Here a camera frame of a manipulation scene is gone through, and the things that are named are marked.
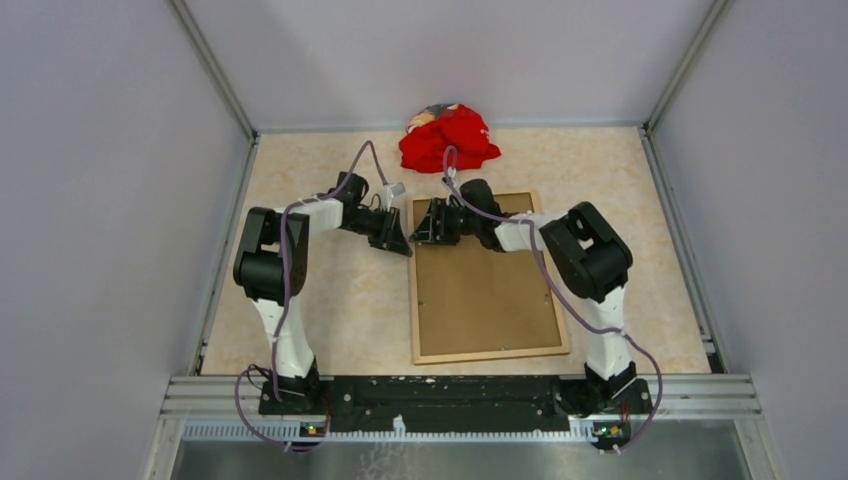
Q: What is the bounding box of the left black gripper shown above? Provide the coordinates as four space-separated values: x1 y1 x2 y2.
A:
344 205 413 256

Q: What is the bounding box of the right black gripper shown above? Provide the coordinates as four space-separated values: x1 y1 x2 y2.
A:
409 198 481 247

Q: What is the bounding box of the brown cardboard backing board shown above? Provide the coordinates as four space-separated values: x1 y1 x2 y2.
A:
413 195 563 358

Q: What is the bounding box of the wooden picture frame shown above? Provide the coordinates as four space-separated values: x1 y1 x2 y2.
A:
405 189 572 367

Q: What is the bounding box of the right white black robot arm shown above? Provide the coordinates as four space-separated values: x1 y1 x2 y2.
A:
409 179 656 418

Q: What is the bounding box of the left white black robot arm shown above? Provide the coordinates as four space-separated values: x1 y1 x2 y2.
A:
233 172 412 414

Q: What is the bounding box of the red crumpled cloth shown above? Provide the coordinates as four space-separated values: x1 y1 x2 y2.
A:
398 103 502 173

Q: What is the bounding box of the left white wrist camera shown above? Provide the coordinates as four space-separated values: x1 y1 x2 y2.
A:
377 182 406 211

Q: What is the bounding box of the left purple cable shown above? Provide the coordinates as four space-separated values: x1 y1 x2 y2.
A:
233 140 392 454

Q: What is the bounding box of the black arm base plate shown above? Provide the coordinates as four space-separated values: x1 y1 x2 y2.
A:
258 375 653 434

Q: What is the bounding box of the aluminium front rail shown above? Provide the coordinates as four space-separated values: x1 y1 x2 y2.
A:
160 374 762 446

